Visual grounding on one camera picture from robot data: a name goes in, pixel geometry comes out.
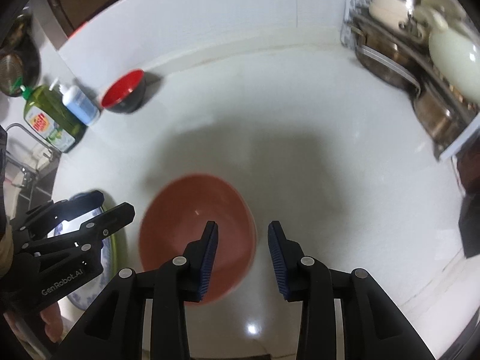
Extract pink bowl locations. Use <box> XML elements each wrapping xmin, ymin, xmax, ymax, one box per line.
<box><xmin>138</xmin><ymin>174</ymin><xmax>257</xmax><ymax>304</ymax></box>

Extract red and black bowl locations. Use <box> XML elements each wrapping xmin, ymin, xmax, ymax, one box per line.
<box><xmin>100</xmin><ymin>69</ymin><xmax>146</xmax><ymax>114</ymax></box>

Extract small blue floral plate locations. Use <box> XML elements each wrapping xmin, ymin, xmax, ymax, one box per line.
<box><xmin>48</xmin><ymin>205</ymin><xmax>116</xmax><ymax>311</ymax></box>

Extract chrome kitchen faucet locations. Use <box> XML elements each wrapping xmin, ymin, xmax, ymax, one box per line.
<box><xmin>6</xmin><ymin>123</ymin><xmax>62</xmax><ymax>189</ymax></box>

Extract left human hand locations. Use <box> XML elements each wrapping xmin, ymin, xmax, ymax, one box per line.
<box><xmin>3</xmin><ymin>303</ymin><xmax>64</xmax><ymax>343</ymax></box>

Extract green plate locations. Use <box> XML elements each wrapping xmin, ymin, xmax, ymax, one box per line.
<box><xmin>102</xmin><ymin>228</ymin><xmax>128</xmax><ymax>281</ymax></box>

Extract green dish soap bottle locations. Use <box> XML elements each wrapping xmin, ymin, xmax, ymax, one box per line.
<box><xmin>17</xmin><ymin>81</ymin><xmax>86</xmax><ymax>153</ymax></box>

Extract white blue pump bottle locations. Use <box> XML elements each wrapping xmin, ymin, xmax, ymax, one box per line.
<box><xmin>58</xmin><ymin>84</ymin><xmax>100</xmax><ymax>126</ymax></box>

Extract black box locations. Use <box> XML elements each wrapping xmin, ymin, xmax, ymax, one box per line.
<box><xmin>458</xmin><ymin>193</ymin><xmax>480</xmax><ymax>258</ymax></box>

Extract black frying pan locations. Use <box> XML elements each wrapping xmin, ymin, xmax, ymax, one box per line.
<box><xmin>1</xmin><ymin>8</ymin><xmax>40</xmax><ymax>97</ymax></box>

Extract dark sauce jar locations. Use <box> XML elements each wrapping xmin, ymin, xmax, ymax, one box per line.
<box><xmin>457</xmin><ymin>148</ymin><xmax>480</xmax><ymax>194</ymax></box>

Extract lower stainless steel pot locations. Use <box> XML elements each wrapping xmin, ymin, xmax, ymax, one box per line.
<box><xmin>412</xmin><ymin>78</ymin><xmax>467</xmax><ymax>150</ymax></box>

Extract stainless steel pot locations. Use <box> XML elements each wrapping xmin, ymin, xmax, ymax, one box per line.
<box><xmin>346</xmin><ymin>22</ymin><xmax>422</xmax><ymax>96</ymax></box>
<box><xmin>412</xmin><ymin>78</ymin><xmax>467</xmax><ymax>150</ymax></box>

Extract upper stainless steel pot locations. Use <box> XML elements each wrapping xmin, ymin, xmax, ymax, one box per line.
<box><xmin>346</xmin><ymin>22</ymin><xmax>422</xmax><ymax>96</ymax></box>

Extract cream ceramic teapot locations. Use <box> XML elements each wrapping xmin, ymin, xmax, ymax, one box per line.
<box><xmin>429</xmin><ymin>12</ymin><xmax>480</xmax><ymax>103</ymax></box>

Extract cream enamel pot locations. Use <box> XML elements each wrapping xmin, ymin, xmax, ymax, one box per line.
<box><xmin>368</xmin><ymin>0</ymin><xmax>408</xmax><ymax>33</ymax></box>

